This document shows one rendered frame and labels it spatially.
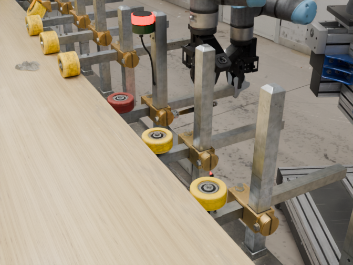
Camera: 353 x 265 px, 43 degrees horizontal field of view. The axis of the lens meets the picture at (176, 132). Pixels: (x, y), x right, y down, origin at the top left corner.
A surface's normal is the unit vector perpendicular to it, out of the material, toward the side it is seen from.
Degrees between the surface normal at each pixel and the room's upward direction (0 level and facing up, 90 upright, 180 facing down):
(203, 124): 90
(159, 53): 90
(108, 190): 0
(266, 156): 90
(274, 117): 90
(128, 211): 0
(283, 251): 0
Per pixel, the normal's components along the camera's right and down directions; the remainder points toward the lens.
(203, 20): -0.06, 0.50
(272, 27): -0.83, 0.29
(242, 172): 0.00, -0.87
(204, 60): 0.47, 0.44
